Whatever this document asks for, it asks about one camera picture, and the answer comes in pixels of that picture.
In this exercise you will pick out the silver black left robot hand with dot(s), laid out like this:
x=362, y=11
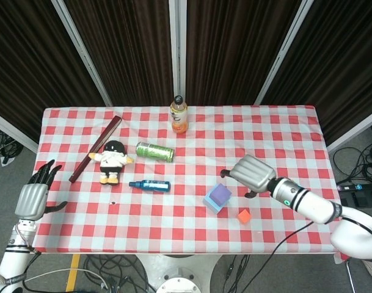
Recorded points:
x=31, y=198

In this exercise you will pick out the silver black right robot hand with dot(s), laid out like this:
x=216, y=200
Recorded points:
x=253, y=174

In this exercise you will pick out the purple cube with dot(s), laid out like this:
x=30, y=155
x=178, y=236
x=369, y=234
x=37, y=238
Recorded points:
x=220, y=194

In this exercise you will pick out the small orange cube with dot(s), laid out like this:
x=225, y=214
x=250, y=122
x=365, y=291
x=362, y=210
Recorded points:
x=244, y=216

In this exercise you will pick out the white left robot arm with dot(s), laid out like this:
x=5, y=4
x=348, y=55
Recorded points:
x=13, y=259

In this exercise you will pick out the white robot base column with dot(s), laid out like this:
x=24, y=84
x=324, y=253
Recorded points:
x=176, y=271

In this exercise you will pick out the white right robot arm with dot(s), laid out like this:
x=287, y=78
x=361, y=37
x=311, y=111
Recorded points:
x=314, y=206

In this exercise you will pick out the purple and blue block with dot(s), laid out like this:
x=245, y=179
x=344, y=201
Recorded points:
x=213, y=207

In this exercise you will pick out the dark red folded fan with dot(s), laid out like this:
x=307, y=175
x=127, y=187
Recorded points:
x=94, y=149

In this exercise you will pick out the yellow floor tape strip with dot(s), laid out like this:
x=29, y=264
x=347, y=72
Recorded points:
x=72, y=271

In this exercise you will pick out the red white checkered tablecloth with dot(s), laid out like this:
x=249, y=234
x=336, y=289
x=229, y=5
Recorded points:
x=185, y=229

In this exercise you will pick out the black white plush doll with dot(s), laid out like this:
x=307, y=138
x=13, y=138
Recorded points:
x=112, y=160

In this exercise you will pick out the orange drink plastic bottle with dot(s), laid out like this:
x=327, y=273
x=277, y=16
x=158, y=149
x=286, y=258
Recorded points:
x=179, y=119

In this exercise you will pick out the green energy drink can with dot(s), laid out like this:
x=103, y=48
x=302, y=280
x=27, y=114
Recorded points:
x=155, y=151

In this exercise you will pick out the blue spray bottle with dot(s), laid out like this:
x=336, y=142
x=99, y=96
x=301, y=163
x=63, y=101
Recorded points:
x=152, y=185

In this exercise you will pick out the dark brown curtain panel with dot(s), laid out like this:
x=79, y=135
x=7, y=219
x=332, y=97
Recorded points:
x=20, y=61
x=127, y=45
x=341, y=61
x=234, y=45

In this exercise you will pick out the white metal frame rail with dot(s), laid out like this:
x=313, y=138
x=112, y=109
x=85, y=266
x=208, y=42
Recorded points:
x=353, y=129
x=14, y=131

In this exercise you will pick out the white metal frame post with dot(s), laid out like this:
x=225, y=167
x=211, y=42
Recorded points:
x=178, y=45
x=280, y=61
x=85, y=58

